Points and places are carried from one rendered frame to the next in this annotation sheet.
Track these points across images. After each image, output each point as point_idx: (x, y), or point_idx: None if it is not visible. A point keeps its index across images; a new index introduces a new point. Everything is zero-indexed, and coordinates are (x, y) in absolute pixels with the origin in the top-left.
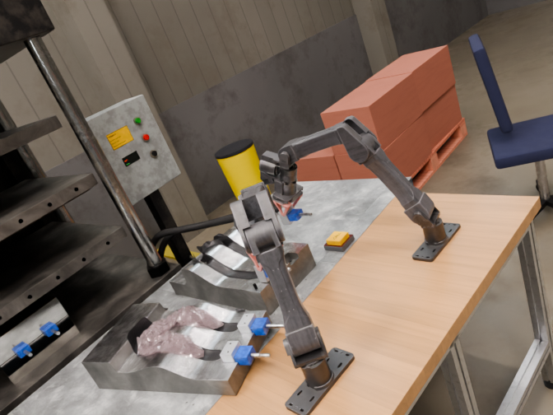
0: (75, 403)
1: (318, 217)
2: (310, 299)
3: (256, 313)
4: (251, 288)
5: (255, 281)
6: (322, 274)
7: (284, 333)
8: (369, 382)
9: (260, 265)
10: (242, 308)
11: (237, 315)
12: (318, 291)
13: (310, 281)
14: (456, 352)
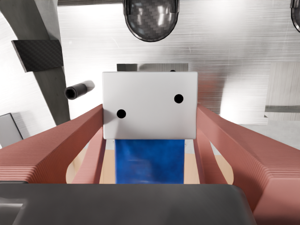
0: None
1: None
2: (187, 164)
3: (41, 118)
4: (75, 64)
5: (118, 46)
6: (291, 145)
7: (75, 164)
8: None
9: (83, 165)
10: (24, 67)
11: (8, 60)
12: (221, 169)
13: (257, 127)
14: None
